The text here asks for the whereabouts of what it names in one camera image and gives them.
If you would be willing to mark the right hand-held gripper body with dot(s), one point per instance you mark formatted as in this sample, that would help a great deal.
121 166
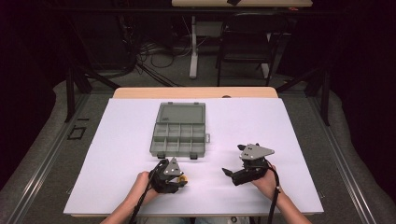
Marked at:
257 151

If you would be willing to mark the person's right hand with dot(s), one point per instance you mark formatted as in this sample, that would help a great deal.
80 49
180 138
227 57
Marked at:
269 186

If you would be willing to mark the white board table cover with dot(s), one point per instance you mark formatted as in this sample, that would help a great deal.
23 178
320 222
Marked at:
118 140

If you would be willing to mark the black object on desk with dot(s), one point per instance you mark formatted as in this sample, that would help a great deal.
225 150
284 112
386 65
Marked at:
233 2

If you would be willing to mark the black metal stand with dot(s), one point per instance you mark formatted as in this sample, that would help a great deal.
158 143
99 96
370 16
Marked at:
70 93
325 99

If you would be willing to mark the grey plastic compartment box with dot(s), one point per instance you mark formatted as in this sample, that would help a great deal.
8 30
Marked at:
179 137

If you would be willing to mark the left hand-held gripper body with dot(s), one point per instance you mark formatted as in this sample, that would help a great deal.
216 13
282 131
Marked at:
172 168

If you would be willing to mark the aluminium floor rail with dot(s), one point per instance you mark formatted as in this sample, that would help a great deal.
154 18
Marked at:
342 158
46 158

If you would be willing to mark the person's left hand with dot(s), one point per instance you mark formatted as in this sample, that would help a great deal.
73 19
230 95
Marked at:
143 186

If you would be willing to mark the black folding chair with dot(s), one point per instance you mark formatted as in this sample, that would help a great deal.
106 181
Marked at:
246 40

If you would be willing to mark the yellow tape roll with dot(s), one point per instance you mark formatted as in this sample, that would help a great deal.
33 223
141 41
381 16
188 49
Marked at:
184 178

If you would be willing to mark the light desk with white legs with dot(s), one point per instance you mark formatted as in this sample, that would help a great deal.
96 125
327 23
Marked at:
194 46

